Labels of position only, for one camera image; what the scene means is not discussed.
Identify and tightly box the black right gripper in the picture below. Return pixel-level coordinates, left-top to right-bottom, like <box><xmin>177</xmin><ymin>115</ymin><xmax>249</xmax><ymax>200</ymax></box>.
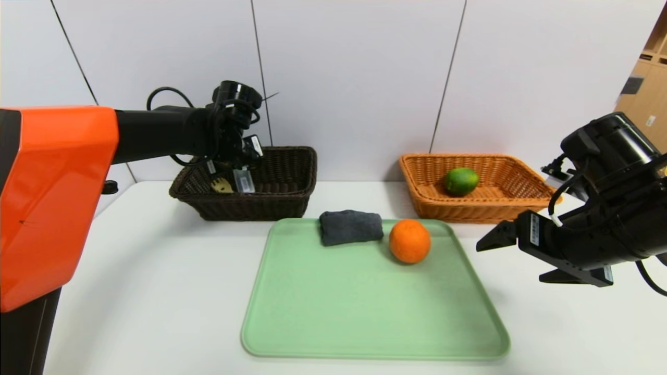
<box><xmin>476</xmin><ymin>210</ymin><xmax>629</xmax><ymax>288</ymax></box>

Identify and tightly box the green citrus fruit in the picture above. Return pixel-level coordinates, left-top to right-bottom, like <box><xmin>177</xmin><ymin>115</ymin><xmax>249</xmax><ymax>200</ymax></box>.
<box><xmin>444</xmin><ymin>167</ymin><xmax>480</xmax><ymax>197</ymax></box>

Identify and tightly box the orange fruit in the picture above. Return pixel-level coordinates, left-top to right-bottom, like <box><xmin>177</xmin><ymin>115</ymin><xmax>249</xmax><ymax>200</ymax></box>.
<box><xmin>389</xmin><ymin>219</ymin><xmax>432</xmax><ymax>264</ymax></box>

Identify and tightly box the dark grey towel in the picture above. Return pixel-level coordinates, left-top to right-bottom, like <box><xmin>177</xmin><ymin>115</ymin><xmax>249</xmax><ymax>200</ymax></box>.
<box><xmin>319</xmin><ymin>210</ymin><xmax>384</xmax><ymax>247</ymax></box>

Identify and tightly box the grey case with barcode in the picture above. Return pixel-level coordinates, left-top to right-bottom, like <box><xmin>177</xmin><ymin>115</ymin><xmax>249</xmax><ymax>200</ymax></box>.
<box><xmin>233</xmin><ymin>168</ymin><xmax>256</xmax><ymax>194</ymax></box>

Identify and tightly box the orange wicker basket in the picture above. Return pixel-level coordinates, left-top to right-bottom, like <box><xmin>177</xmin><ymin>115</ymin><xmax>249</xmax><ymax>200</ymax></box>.
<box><xmin>399</xmin><ymin>153</ymin><xmax>563</xmax><ymax>225</ymax></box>

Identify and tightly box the dark brown wicker basket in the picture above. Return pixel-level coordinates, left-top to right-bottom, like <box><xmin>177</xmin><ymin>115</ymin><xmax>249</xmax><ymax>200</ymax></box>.
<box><xmin>169</xmin><ymin>146</ymin><xmax>318</xmax><ymax>222</ymax></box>

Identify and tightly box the light green plastic tray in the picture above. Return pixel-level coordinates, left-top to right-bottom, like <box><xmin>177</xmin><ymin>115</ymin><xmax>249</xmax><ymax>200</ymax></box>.
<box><xmin>241</xmin><ymin>218</ymin><xmax>511</xmax><ymax>360</ymax></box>

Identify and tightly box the light wooden cabinet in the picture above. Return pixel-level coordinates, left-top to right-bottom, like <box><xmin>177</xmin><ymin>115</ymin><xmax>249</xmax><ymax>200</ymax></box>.
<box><xmin>615</xmin><ymin>3</ymin><xmax>667</xmax><ymax>152</ymax></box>

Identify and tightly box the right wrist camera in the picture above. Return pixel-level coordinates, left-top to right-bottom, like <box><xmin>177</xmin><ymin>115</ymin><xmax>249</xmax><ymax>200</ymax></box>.
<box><xmin>541</xmin><ymin>156</ymin><xmax>582</xmax><ymax>188</ymax></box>

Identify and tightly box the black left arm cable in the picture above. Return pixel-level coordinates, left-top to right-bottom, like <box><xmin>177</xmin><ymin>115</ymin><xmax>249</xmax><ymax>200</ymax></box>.
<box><xmin>147</xmin><ymin>86</ymin><xmax>209</xmax><ymax>167</ymax></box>

